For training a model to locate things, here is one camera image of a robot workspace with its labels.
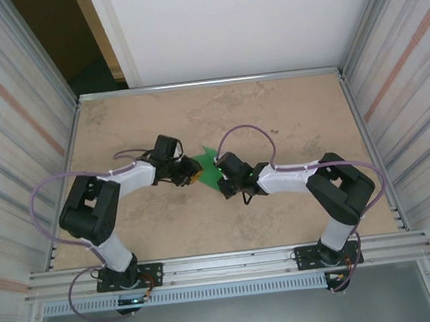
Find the grey slotted cable duct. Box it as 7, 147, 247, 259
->
39, 271, 329, 317

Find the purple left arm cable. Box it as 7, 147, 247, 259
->
26, 147, 171, 322

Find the aluminium table edge rail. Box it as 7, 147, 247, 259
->
76, 65, 345, 104

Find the wide aluminium mounting rail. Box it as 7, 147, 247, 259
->
21, 227, 430, 304

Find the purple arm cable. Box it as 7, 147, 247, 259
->
26, 147, 171, 322
213, 111, 399, 304

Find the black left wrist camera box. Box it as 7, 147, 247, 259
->
150, 133, 185, 164

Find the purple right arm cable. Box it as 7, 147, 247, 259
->
213, 111, 399, 304

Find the aluminium side frame rail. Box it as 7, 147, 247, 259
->
337, 67, 412, 237
33, 99, 97, 271

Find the translucent corrugated side panel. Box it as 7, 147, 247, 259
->
0, 0, 102, 322
334, 0, 430, 322

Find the beige door frame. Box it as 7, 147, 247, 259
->
72, 0, 143, 94

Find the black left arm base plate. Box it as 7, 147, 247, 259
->
94, 261, 165, 294

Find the green cloth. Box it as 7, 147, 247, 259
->
191, 143, 228, 195

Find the grey metal shelf sheet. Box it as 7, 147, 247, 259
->
29, 260, 430, 322

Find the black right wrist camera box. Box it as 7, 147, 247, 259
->
216, 149, 252, 183

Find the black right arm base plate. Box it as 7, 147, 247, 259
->
293, 239, 363, 274

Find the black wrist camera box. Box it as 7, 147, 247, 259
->
216, 149, 252, 183
150, 133, 185, 164

